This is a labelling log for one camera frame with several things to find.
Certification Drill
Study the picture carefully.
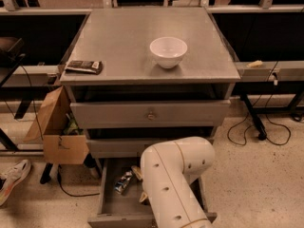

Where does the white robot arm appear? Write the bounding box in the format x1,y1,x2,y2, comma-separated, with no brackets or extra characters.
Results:
140,137,215,228

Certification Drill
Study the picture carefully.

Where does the grey open bottom drawer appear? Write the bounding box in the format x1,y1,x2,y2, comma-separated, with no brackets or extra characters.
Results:
87,157,218,228

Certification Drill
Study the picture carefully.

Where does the grey middle drawer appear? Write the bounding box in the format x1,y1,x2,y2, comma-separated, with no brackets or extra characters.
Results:
85,136,215,160

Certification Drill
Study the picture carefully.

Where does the grey top drawer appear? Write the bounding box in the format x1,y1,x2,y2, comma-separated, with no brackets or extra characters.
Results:
70,100,230,129

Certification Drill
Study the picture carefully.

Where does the grey wooden drawer cabinet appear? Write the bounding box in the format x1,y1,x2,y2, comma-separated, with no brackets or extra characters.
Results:
58,7,241,163

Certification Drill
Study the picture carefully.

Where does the brown cardboard box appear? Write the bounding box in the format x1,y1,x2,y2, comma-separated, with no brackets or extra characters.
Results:
24,86,88,164

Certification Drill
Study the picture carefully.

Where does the dark snack bar packet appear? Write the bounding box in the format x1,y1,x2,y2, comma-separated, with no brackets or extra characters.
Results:
65,60,104,75

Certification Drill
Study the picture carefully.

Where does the white ceramic bowl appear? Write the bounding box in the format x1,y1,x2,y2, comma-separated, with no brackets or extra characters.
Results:
149,37,188,68

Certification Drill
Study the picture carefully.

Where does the white running shoe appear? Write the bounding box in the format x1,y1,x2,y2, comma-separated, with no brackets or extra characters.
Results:
0,160,31,206

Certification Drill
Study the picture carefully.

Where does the black table leg right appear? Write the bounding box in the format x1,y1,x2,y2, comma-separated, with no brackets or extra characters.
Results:
240,94,267,141

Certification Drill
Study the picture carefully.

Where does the black floor cable left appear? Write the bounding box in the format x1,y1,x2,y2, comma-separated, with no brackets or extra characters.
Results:
56,164,101,198

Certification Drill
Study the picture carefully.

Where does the black floor cable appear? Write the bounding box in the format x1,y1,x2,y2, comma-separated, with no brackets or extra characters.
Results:
226,60,292,146
56,164,101,198

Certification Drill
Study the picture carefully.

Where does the black floor cable right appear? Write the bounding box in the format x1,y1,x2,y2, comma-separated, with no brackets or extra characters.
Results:
226,60,292,146

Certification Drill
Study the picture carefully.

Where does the yellow foam piece on rail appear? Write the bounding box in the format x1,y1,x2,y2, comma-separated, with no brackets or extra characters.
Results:
247,60,263,68

